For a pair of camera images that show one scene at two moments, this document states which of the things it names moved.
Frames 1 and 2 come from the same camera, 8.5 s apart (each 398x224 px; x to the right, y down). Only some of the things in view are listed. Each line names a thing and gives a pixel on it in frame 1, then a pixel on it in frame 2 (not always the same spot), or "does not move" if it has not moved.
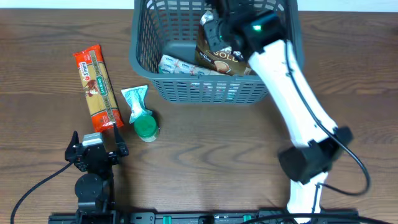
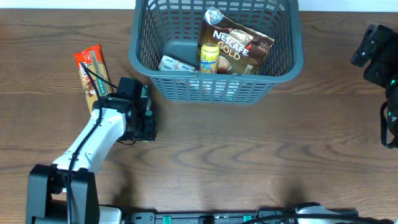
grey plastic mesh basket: [161, 28] does not move
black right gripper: [211, 32] -> [374, 50]
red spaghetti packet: [101, 94] does not move
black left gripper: [94, 152] -> [149, 125]
